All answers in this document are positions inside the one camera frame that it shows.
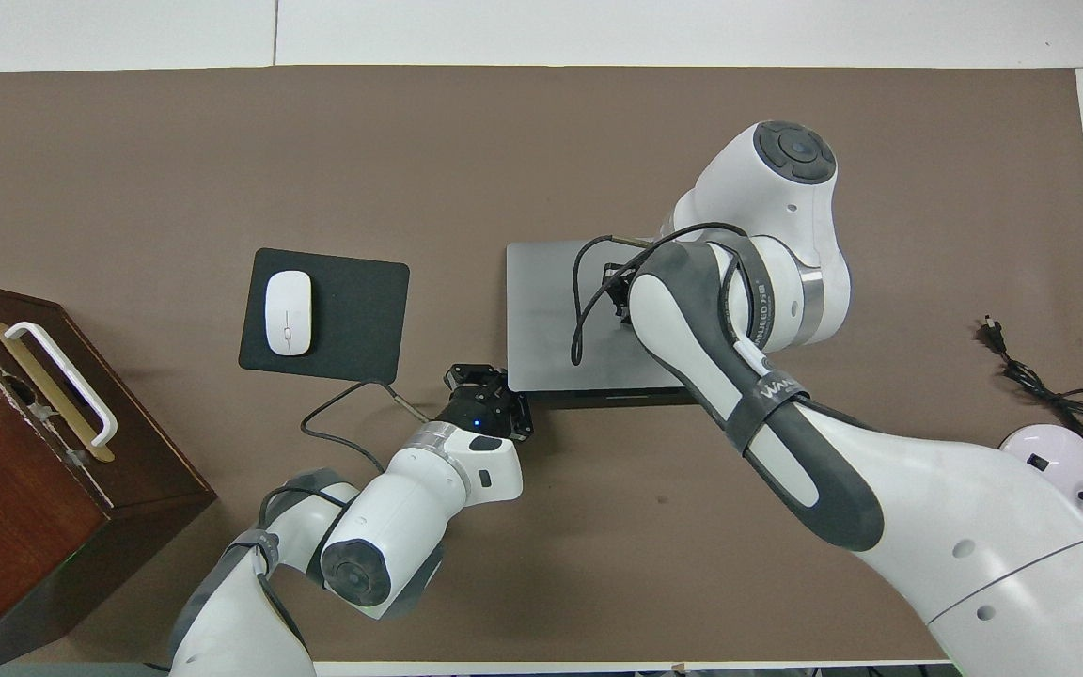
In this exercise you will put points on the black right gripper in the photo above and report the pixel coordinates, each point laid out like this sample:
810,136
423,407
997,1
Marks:
621,282

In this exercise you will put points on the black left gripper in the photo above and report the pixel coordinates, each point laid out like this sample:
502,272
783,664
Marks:
476,414

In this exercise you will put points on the grey aluminium laptop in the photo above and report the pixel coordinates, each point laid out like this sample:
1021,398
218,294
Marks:
541,320

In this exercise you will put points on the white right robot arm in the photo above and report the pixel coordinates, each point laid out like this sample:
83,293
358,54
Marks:
786,188

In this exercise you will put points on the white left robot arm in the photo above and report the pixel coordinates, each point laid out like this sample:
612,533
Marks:
391,527

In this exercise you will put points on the black mouse pad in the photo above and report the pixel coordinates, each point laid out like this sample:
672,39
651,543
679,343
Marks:
363,320

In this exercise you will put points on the brown table mat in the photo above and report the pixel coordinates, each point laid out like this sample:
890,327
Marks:
504,141

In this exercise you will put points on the white computer mouse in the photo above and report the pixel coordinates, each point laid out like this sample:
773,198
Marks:
289,313

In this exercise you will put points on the white desk lamp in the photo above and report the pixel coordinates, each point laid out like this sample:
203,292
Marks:
1049,451

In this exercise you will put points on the dark brown wooden box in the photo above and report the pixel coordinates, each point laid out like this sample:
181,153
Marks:
15,489

